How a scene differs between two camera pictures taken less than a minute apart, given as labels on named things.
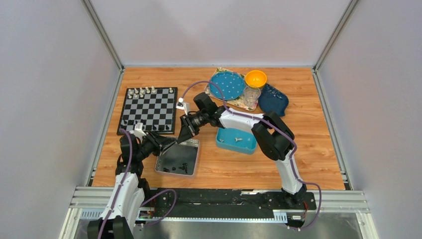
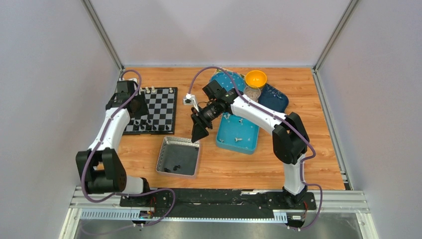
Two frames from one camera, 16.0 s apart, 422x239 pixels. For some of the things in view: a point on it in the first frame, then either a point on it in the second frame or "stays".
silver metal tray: x=181 y=160 stays
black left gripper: x=161 y=144 -> x=144 y=109
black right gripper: x=187 y=129 -> x=200 y=124
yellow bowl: x=256 y=79 stays
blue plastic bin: x=236 y=140 stays
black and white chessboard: x=154 y=107 stays
